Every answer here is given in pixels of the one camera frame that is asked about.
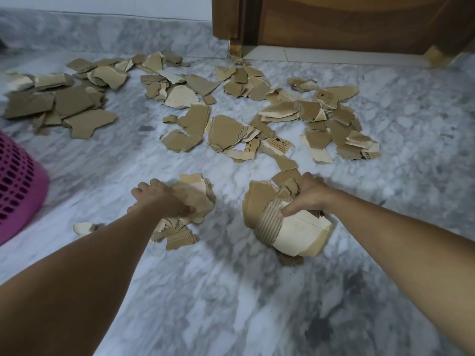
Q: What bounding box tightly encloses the torn corrugated paper piece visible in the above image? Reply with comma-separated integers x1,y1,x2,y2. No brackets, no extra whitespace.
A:
170,173,217,225

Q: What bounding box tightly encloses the person's left hand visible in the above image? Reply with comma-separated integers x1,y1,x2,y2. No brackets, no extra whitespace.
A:
127,178,196,219

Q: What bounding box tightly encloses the person's left forearm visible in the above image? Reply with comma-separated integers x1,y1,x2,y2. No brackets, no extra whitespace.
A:
0,207,168,356

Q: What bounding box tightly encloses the torn brown paper piece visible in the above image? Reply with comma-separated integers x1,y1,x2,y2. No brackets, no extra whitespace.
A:
241,179,285,229
150,218,197,252

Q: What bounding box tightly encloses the pink bin with black liner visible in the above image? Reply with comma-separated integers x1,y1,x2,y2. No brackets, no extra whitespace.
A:
0,129,50,246

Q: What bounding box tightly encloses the person's right forearm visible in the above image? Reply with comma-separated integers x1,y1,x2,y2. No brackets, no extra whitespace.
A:
323,187,475,356

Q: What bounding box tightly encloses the pile of brown paper pieces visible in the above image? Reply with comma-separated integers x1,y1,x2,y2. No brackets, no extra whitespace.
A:
1,51,381,189

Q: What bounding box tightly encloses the brown wooden door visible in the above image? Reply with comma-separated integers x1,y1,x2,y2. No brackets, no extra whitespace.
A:
211,0,475,67

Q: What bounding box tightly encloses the person's right hand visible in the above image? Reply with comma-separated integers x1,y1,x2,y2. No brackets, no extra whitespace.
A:
277,172,334,219

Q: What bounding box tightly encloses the small pale paper piece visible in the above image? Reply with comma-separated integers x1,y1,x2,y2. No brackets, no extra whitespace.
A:
73,222,100,236

